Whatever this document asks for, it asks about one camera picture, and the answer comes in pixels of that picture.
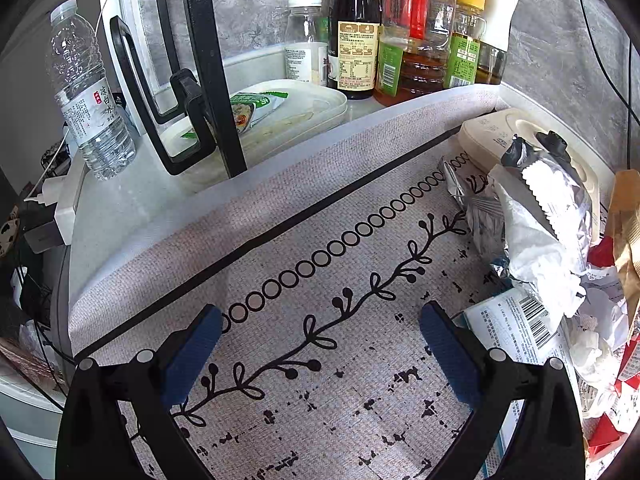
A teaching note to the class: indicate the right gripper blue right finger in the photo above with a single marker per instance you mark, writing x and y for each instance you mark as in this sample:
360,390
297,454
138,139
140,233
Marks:
455,350

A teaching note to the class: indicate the brown paper bag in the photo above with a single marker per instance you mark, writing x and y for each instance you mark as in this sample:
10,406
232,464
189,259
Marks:
623,228

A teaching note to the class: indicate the dark soy sauce bottle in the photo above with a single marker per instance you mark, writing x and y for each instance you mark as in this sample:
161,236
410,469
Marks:
353,46

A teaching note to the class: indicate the silver foil snack bag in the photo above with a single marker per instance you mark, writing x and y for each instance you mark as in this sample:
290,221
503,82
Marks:
483,214

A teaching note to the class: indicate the red cap oil bottle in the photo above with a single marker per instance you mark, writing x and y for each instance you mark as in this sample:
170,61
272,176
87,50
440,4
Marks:
413,49

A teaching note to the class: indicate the white blue paper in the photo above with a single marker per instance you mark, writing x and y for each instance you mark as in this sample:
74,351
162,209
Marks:
599,328

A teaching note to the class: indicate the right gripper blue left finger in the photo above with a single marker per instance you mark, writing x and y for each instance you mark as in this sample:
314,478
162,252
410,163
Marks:
187,353

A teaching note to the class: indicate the patterned table mat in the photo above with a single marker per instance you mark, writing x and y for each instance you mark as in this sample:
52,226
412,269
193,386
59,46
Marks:
319,260

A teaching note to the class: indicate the clear water bottle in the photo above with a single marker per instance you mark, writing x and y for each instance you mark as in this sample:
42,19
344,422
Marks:
84,95

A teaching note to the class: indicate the yellow cap green label bottle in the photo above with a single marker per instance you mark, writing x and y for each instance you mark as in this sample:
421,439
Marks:
464,55

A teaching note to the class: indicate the white power strip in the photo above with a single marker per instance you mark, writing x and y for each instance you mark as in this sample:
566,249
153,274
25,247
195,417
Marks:
56,209

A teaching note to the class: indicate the white plastic tray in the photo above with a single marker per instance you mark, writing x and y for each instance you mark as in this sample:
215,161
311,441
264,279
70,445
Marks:
277,114

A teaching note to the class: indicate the white top oil dispenser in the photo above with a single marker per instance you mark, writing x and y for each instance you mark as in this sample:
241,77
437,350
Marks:
494,42

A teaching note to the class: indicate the red white small carton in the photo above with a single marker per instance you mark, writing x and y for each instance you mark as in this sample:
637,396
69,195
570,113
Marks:
602,255

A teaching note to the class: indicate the black metal rack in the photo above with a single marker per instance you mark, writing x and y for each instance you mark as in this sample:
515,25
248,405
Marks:
202,94

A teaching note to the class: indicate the white cap clear jar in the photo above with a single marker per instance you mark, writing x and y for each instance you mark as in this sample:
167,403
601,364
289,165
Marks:
305,43

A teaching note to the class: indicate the blue white medicine box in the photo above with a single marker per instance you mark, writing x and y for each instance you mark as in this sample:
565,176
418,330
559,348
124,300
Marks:
514,322

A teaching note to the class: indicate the white printed paper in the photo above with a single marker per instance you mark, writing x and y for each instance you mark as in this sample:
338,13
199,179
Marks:
538,263

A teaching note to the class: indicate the white induction cooker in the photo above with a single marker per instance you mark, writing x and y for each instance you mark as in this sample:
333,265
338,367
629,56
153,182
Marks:
562,191

